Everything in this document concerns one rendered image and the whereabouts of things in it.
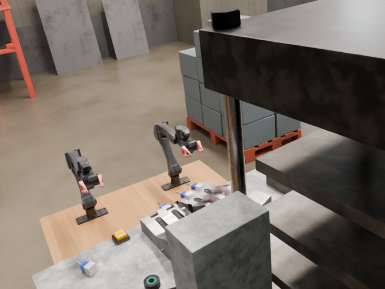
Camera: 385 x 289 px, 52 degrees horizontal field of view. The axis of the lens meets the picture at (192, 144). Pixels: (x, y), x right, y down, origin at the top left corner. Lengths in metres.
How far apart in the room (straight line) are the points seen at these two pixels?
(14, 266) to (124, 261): 1.78
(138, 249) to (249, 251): 1.05
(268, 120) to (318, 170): 3.19
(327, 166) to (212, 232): 0.45
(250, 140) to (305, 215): 2.94
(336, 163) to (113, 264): 1.31
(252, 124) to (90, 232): 2.47
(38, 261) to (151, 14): 8.32
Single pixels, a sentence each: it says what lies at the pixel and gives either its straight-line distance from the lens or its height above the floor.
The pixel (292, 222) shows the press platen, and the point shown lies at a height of 1.29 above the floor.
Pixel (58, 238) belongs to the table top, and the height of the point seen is 0.80.
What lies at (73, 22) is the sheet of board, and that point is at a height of 1.04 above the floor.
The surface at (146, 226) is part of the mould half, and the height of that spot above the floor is 0.89.
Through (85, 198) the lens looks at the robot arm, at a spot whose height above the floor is 0.96.
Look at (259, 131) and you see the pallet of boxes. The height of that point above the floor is 0.33.
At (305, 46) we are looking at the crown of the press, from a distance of 1.00.
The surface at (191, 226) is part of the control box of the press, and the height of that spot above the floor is 1.47.
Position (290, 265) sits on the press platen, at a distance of 1.74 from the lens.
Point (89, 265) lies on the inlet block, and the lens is 2.19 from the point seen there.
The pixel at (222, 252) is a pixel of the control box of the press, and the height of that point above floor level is 1.41.
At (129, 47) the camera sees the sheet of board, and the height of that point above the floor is 0.23.
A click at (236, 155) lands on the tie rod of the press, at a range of 1.45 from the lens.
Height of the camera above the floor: 2.24
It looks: 26 degrees down
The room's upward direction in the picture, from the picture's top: 7 degrees counter-clockwise
